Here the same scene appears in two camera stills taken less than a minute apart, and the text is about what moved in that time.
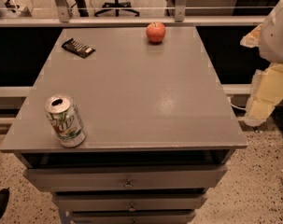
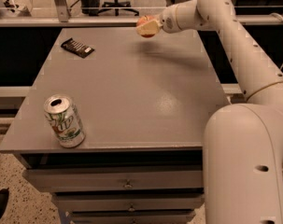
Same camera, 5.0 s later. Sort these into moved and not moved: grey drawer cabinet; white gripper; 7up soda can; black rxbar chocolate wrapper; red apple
Moved: red apple; white gripper
Not moved: black rxbar chocolate wrapper; grey drawer cabinet; 7up soda can
